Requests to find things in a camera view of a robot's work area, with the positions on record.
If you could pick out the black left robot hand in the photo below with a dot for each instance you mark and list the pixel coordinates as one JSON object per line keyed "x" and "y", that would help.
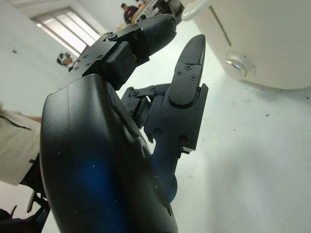
{"x": 97, "y": 145}

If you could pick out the window with blinds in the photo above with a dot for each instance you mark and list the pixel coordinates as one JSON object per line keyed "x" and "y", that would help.
{"x": 63, "y": 26}

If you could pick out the person in black shirt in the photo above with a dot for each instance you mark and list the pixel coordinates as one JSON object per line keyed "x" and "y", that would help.
{"x": 127, "y": 14}

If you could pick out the cream white two-slot toaster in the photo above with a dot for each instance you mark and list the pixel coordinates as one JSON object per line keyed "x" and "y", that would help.
{"x": 267, "y": 36}

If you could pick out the person in beige jacket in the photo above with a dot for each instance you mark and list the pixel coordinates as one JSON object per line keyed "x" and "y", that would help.
{"x": 14, "y": 145}

